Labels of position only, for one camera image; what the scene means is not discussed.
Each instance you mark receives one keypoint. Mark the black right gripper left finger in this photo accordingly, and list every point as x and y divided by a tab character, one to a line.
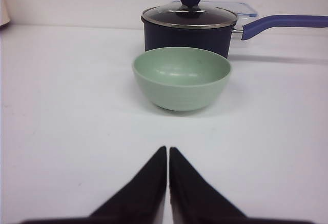
142	196

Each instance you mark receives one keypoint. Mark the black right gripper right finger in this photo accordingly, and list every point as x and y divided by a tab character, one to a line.
192	196

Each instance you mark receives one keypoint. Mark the green bowl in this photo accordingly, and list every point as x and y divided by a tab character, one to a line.
181	78

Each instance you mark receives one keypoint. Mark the dark blue saucepan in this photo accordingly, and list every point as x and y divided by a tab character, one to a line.
218	40

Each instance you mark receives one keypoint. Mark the glass pot lid blue knob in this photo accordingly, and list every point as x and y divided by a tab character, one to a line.
190	14

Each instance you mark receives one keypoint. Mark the clear container blue rim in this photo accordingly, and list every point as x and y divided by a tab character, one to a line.
246	14

